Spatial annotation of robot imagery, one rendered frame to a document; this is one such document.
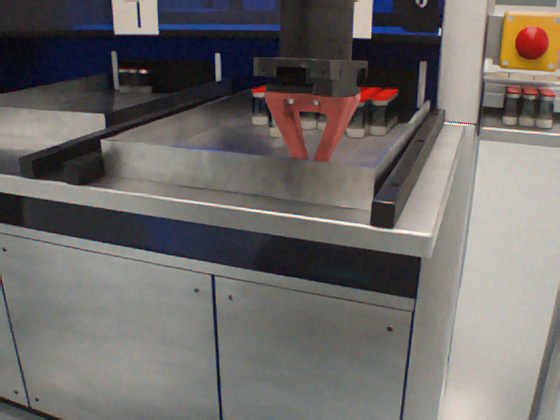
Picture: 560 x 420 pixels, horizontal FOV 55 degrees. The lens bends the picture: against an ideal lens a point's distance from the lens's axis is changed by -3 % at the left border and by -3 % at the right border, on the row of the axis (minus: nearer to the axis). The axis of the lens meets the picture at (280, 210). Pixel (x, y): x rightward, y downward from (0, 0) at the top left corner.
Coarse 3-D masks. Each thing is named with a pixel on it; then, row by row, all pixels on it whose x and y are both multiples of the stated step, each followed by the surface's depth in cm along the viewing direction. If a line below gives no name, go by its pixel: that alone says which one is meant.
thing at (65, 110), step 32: (0, 96) 79; (32, 96) 85; (64, 96) 91; (96, 96) 96; (128, 96) 95; (160, 96) 95; (192, 96) 81; (224, 96) 91; (0, 128) 70; (32, 128) 68; (64, 128) 66; (96, 128) 64
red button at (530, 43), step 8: (520, 32) 65; (528, 32) 64; (536, 32) 64; (544, 32) 64; (520, 40) 65; (528, 40) 64; (536, 40) 64; (544, 40) 64; (520, 48) 65; (528, 48) 65; (536, 48) 64; (544, 48) 64; (528, 56) 65; (536, 56) 65
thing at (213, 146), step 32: (160, 128) 60; (192, 128) 66; (224, 128) 71; (256, 128) 70; (416, 128) 62; (128, 160) 51; (160, 160) 49; (192, 160) 48; (224, 160) 47; (256, 160) 46; (288, 160) 45; (352, 160) 56; (384, 160) 46; (256, 192) 47; (288, 192) 46; (320, 192) 45; (352, 192) 44
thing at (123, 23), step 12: (120, 0) 86; (132, 0) 85; (144, 0) 85; (156, 0) 84; (120, 12) 87; (132, 12) 86; (144, 12) 85; (156, 12) 85; (120, 24) 88; (132, 24) 87; (144, 24) 86; (156, 24) 85
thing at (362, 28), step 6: (366, 0) 73; (360, 6) 74; (366, 6) 73; (360, 12) 74; (366, 12) 74; (354, 18) 74; (360, 18) 74; (366, 18) 74; (354, 24) 75; (360, 24) 74; (366, 24) 74; (354, 30) 75; (360, 30) 75; (366, 30) 74; (354, 36) 75; (360, 36) 75; (366, 36) 75
